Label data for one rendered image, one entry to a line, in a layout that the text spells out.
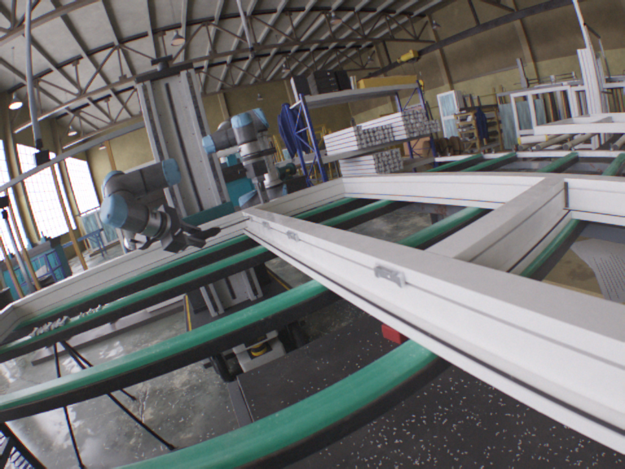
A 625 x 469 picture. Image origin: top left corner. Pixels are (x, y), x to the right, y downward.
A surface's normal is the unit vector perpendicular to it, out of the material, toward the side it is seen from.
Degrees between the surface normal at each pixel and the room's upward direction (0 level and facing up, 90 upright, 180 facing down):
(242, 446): 0
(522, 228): 90
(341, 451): 0
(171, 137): 90
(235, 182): 90
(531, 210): 90
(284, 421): 0
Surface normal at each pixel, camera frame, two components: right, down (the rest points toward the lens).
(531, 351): -0.87, 0.34
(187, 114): 0.42, 0.14
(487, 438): -0.26, -0.93
